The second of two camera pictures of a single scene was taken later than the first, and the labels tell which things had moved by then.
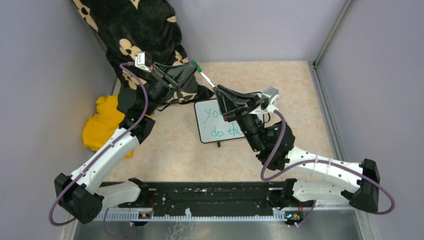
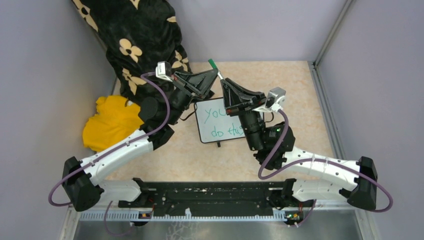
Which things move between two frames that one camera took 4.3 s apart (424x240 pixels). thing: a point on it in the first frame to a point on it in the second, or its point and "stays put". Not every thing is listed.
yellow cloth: x=107 y=120 stays put
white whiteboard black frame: x=212 y=126 stays put
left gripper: x=173 y=76 to x=200 y=84
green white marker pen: x=199 y=69 to x=220 y=75
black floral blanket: x=130 y=27 stays put
